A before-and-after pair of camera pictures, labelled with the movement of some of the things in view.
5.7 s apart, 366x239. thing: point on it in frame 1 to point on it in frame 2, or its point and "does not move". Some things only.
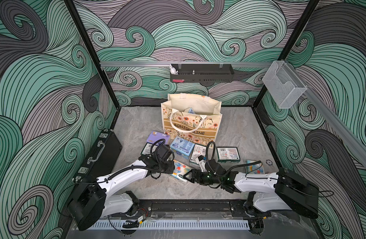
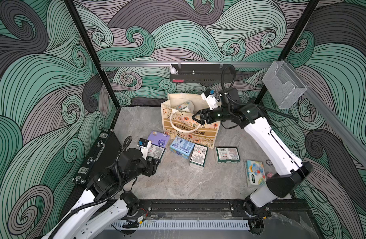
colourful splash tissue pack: (180, 169) to (186, 106)
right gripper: (195, 173) to (207, 112)
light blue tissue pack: (182, 148) does not move
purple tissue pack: (154, 136) does not move
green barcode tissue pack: (228, 155) does not move
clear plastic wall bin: (284, 86) does not move
